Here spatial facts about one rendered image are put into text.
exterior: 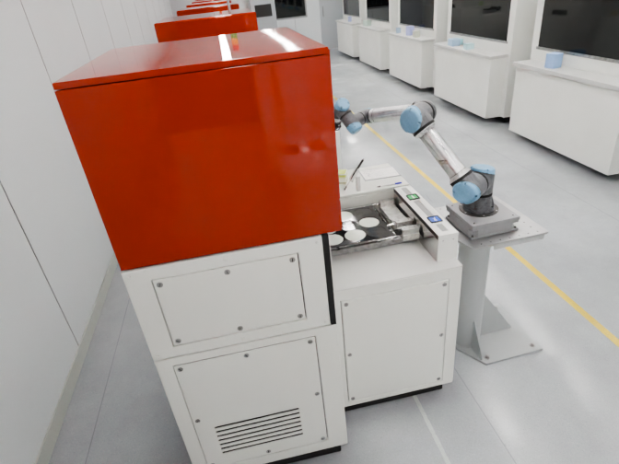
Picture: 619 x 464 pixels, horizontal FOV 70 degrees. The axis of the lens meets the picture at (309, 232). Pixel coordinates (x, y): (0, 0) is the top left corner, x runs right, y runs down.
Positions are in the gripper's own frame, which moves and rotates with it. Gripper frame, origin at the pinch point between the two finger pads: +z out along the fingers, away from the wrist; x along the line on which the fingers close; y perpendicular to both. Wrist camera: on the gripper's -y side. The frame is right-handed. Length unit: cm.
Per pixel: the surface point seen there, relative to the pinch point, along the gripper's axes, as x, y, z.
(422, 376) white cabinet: -146, 10, -19
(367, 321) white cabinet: -111, -20, -42
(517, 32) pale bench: 169, 360, 170
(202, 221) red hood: -64, -86, -94
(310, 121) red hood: -46, -50, -118
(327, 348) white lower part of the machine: -116, -46, -59
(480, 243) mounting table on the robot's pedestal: -90, 41, -55
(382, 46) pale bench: 413, 414, 547
